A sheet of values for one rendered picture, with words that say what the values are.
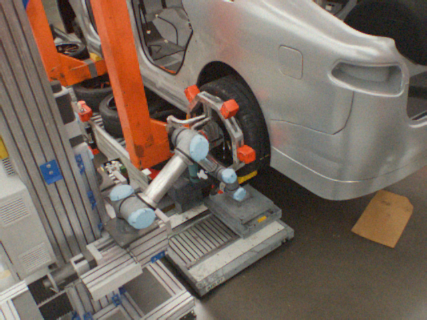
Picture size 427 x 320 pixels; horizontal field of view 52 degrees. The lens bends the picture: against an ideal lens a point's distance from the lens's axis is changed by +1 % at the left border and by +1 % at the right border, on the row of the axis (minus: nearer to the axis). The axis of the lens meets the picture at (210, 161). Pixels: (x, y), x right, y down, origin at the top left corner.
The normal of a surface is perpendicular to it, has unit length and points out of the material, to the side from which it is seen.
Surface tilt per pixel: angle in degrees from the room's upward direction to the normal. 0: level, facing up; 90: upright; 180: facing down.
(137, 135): 90
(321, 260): 0
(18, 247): 90
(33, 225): 90
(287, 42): 81
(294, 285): 0
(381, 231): 2
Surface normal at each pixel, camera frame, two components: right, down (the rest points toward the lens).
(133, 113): 0.58, 0.42
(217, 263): -0.10, -0.82
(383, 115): 0.09, 0.54
